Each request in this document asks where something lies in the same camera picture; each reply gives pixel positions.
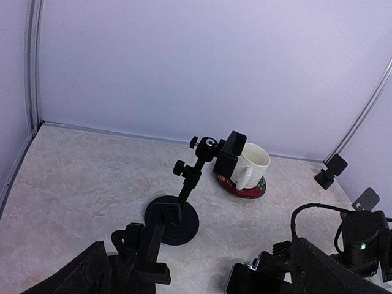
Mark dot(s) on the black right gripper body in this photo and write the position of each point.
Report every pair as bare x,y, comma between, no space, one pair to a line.
363,243

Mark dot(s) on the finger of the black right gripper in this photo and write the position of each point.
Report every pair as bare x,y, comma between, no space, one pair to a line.
274,268

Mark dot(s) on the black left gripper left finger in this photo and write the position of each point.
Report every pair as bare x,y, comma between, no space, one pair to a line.
89,272

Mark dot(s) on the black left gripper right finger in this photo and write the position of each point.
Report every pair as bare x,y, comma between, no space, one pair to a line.
312,271

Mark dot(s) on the black phone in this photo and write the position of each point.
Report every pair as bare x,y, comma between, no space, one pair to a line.
243,280

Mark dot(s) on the black plate phone stand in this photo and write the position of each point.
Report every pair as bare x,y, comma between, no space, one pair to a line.
367,200

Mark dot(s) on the black folding phone stand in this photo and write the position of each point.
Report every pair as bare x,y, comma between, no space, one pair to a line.
334,167

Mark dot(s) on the tall black clamp phone stand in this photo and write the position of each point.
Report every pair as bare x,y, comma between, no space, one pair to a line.
226,152

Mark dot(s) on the red round coaster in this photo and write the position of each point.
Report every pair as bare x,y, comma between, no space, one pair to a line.
253,193

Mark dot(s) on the white ceramic mug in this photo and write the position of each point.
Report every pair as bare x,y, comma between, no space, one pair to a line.
251,166

